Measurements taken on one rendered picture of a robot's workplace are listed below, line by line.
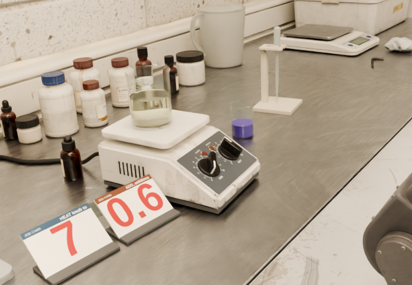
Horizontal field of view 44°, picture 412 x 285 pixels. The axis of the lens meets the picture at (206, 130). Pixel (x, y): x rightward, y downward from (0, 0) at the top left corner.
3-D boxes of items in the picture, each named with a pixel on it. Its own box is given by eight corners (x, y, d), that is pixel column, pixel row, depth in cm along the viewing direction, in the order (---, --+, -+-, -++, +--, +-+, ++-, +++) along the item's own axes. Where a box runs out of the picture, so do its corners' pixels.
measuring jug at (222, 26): (209, 76, 129) (206, 15, 123) (178, 67, 138) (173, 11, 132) (260, 61, 140) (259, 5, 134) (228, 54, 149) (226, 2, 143)
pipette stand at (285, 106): (302, 102, 106) (303, 41, 101) (290, 115, 100) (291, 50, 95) (265, 98, 110) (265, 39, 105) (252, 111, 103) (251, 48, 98)
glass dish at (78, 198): (63, 220, 67) (61, 206, 66) (78, 200, 72) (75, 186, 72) (103, 222, 67) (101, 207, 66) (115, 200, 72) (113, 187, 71)
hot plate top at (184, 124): (213, 121, 77) (212, 115, 76) (167, 151, 67) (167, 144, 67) (148, 110, 83) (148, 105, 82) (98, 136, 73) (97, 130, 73)
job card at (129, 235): (181, 214, 67) (179, 186, 66) (127, 244, 61) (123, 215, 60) (151, 200, 71) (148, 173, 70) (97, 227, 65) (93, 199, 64)
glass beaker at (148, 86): (157, 137, 70) (151, 78, 67) (121, 130, 74) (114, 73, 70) (185, 121, 76) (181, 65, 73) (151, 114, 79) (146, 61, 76)
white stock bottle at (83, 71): (72, 108, 111) (64, 58, 107) (100, 103, 113) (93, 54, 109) (78, 116, 105) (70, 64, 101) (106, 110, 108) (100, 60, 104)
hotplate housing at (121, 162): (261, 176, 76) (260, 126, 73) (219, 218, 66) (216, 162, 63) (142, 151, 87) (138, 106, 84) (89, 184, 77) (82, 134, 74)
